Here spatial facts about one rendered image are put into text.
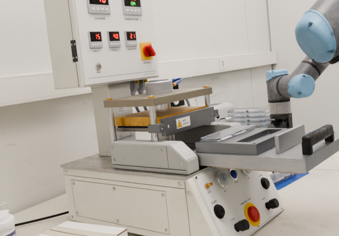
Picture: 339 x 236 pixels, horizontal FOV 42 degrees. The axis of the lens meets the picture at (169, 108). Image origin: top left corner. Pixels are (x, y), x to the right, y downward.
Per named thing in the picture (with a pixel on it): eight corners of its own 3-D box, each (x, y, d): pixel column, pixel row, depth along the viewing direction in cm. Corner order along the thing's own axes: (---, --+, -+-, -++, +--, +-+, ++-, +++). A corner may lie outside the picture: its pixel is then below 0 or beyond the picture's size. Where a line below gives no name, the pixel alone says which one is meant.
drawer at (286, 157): (188, 168, 107) (185, 136, 107) (234, 149, 124) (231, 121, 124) (306, 177, 89) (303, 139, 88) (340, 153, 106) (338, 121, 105)
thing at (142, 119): (116, 131, 122) (112, 97, 121) (165, 118, 139) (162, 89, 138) (164, 132, 112) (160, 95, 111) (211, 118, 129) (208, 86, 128)
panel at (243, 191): (228, 252, 99) (192, 176, 102) (283, 209, 122) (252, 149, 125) (234, 250, 97) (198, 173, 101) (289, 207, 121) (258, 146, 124)
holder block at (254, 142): (195, 152, 107) (194, 141, 106) (236, 136, 122) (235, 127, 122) (257, 155, 96) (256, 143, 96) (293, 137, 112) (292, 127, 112)
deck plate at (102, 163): (60, 167, 129) (60, 164, 129) (139, 143, 156) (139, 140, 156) (185, 180, 100) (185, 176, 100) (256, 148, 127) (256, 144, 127)
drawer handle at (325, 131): (301, 154, 92) (300, 135, 92) (326, 140, 104) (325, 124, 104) (311, 155, 91) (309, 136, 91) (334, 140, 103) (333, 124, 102)
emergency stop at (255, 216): (250, 225, 109) (242, 210, 110) (257, 220, 112) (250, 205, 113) (255, 223, 108) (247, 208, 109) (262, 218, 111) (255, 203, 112)
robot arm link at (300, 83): (313, 60, 137) (292, 62, 148) (291, 86, 135) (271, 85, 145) (327, 78, 139) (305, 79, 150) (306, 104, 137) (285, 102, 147)
